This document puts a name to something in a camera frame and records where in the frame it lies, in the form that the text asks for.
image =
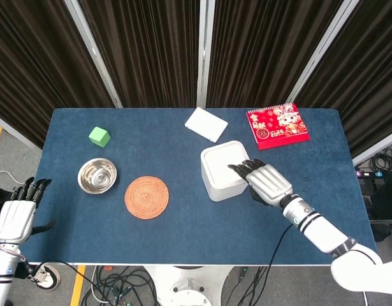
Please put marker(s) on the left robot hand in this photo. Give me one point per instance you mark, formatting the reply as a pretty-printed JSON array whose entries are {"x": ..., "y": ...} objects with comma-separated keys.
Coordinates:
[{"x": 15, "y": 216}]

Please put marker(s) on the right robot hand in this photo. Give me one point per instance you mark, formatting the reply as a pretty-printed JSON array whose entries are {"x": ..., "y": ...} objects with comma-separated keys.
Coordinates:
[{"x": 267, "y": 183}]

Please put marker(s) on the white square plastic box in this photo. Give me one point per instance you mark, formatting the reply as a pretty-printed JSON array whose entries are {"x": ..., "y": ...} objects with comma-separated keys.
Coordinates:
[{"x": 219, "y": 183}]

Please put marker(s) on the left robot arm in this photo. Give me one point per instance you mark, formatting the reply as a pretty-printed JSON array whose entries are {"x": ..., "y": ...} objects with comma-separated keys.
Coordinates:
[{"x": 1, "y": 277}]

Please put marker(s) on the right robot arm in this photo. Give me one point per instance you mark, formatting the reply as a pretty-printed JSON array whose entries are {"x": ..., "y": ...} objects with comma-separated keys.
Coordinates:
[{"x": 323, "y": 229}]

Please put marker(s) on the red desk calendar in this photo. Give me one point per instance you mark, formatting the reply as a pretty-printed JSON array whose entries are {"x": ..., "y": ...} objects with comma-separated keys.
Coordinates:
[{"x": 278, "y": 127}]

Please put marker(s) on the black and white sneaker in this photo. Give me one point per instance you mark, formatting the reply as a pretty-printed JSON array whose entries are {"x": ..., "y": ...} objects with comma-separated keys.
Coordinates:
[{"x": 46, "y": 277}]

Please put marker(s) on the flat white rectangular box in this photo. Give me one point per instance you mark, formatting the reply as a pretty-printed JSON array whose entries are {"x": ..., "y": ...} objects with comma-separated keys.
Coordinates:
[{"x": 206, "y": 124}]

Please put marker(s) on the stainless steel bowl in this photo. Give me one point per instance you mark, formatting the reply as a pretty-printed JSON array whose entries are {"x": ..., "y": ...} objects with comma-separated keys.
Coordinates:
[{"x": 97, "y": 176}]

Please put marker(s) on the blue table cloth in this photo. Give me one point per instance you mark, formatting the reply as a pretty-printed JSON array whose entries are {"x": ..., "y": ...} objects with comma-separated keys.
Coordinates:
[{"x": 189, "y": 236}]

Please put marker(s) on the black power strip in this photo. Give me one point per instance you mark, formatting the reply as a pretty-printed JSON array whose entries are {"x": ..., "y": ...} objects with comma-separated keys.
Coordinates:
[{"x": 369, "y": 174}]

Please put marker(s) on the green cube block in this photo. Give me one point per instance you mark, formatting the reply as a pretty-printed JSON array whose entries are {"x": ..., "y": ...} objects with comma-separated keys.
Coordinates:
[{"x": 99, "y": 137}]

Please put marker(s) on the round woven rattan coaster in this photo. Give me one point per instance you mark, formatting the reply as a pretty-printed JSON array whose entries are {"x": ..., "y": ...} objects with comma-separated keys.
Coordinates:
[{"x": 146, "y": 197}]

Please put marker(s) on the dark brown curtain panel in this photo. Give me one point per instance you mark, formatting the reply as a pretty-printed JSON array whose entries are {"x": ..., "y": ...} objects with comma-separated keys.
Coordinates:
[
  {"x": 367, "y": 79},
  {"x": 262, "y": 51},
  {"x": 151, "y": 51},
  {"x": 33, "y": 63}
]

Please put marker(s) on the white partition base rail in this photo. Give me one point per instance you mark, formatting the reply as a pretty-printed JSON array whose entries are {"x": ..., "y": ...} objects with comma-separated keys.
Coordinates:
[
  {"x": 14, "y": 129},
  {"x": 377, "y": 151}
]

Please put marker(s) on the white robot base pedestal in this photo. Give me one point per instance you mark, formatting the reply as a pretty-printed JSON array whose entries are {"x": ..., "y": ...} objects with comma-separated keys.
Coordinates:
[{"x": 186, "y": 283}]

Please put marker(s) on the white partition post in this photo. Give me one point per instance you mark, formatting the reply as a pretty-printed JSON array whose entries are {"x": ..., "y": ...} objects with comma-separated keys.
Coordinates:
[
  {"x": 93, "y": 54},
  {"x": 202, "y": 54},
  {"x": 323, "y": 48}
]

